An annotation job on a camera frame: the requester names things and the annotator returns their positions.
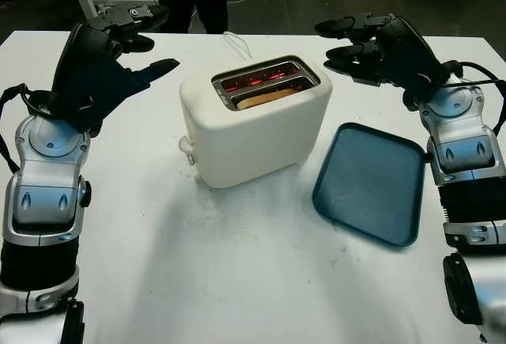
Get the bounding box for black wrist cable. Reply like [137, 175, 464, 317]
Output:
[0, 85, 52, 175]
[446, 61, 506, 131]

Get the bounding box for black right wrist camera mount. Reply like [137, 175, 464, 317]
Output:
[402, 82, 440, 112]

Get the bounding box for slice of toast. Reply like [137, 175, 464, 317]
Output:
[236, 87, 297, 110]

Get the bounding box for white toaster power cord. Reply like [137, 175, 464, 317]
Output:
[222, 30, 253, 61]

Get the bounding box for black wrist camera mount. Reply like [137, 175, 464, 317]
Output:
[47, 89, 106, 138]
[402, 82, 440, 112]

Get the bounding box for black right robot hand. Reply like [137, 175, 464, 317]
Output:
[315, 12, 452, 96]

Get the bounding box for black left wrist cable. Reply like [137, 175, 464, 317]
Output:
[0, 85, 52, 175]

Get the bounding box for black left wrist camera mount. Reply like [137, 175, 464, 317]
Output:
[47, 89, 106, 138]

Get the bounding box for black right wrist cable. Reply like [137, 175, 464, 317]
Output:
[446, 61, 506, 131]

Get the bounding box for dark teal plastic tray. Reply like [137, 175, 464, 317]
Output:
[311, 122, 430, 250]

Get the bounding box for white two-slot toaster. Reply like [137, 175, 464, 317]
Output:
[178, 54, 334, 190]

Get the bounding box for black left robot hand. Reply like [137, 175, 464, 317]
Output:
[53, 3, 182, 123]

